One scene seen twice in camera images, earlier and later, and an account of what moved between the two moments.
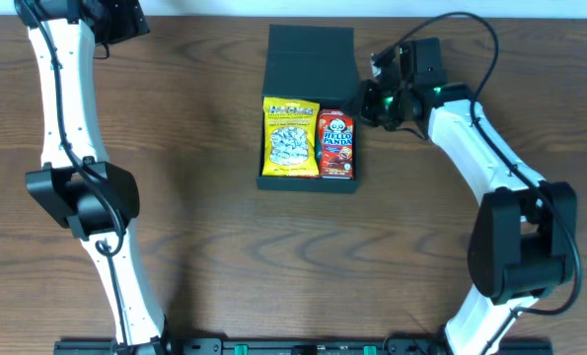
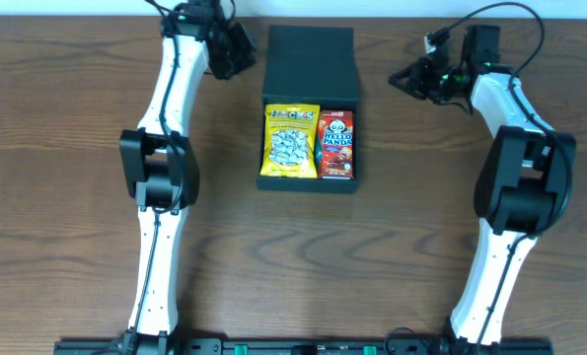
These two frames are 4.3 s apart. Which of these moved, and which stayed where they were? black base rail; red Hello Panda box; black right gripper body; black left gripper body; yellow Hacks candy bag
Moved: black right gripper body; black left gripper body
Stayed: yellow Hacks candy bag; red Hello Panda box; black base rail
